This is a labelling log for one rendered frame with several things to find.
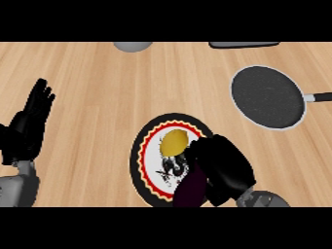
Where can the dark flat appliance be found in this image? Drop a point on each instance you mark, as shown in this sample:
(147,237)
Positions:
(243,44)

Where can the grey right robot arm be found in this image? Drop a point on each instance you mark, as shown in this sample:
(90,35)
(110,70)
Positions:
(262,199)

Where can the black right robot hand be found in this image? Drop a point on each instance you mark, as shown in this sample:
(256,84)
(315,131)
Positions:
(227,165)

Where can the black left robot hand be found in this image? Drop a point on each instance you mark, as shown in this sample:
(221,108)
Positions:
(28,129)

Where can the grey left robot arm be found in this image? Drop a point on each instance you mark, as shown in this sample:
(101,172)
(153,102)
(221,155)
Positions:
(11,189)

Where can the black red patterned plate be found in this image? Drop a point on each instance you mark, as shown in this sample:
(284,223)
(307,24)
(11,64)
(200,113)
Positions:
(152,155)

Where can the grey round object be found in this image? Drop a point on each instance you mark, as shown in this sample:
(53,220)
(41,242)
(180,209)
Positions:
(134,46)

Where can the dark grey frying pan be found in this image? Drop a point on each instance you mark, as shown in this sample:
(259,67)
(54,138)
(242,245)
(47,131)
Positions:
(268,97)

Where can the yellow round fruit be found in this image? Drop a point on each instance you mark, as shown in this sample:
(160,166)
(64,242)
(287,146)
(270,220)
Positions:
(175,142)

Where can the dark purple eggplant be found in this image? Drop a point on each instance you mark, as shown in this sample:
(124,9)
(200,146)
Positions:
(191,189)

